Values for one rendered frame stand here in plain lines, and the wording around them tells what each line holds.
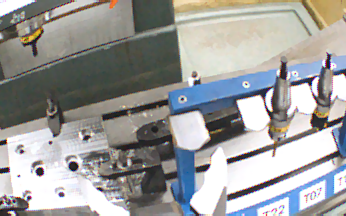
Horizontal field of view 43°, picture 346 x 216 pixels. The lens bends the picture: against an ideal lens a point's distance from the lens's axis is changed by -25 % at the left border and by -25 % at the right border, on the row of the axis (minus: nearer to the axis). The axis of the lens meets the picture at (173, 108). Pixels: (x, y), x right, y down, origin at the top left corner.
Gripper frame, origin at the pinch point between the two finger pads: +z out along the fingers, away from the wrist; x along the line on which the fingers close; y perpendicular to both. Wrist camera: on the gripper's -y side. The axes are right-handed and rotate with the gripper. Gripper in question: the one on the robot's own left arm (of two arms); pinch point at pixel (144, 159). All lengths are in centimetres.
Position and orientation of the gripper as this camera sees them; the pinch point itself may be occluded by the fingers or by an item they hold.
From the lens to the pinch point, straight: 56.3
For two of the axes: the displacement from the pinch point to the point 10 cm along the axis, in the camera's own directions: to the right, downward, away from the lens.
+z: -2.3, -7.4, 6.3
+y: 0.7, 6.4, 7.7
